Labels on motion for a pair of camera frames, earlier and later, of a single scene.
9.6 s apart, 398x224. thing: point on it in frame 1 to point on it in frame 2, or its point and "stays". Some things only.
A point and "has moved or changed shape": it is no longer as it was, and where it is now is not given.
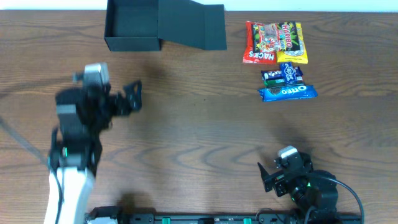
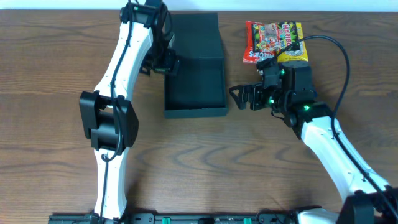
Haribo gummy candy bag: x=277 y=37 stays
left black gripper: x=117 y=103 to x=162 y=66
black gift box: x=141 y=25 has moved or changed shape
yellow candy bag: x=295 y=56 stays
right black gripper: x=273 y=180 to x=254 y=96
